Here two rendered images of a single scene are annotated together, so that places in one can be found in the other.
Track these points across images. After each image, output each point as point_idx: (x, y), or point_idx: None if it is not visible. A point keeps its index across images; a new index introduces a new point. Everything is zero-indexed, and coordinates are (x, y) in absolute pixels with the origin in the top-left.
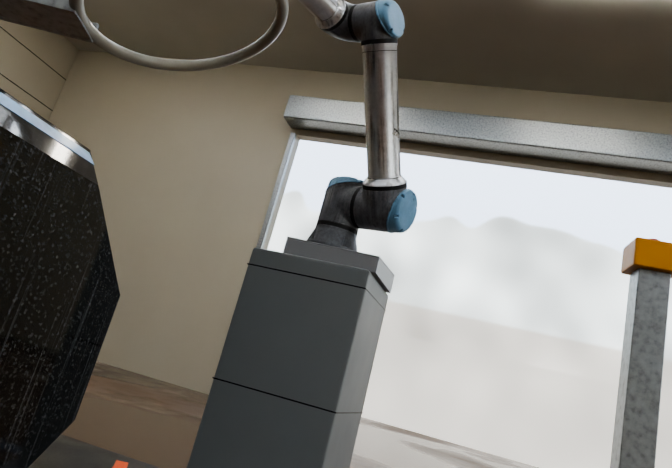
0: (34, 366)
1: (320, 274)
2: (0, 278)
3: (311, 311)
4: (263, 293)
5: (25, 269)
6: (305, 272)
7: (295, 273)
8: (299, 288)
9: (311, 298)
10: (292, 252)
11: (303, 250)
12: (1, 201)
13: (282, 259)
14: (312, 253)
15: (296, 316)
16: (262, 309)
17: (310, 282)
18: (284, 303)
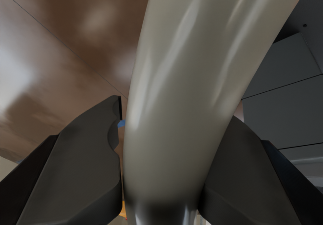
0: None
1: (281, 152)
2: None
3: (275, 130)
4: (321, 125)
5: None
6: (294, 149)
7: (302, 145)
8: (292, 138)
9: (279, 136)
10: (322, 164)
11: (312, 168)
12: None
13: (321, 151)
14: (302, 168)
15: (284, 123)
16: (314, 116)
17: (286, 144)
18: (298, 126)
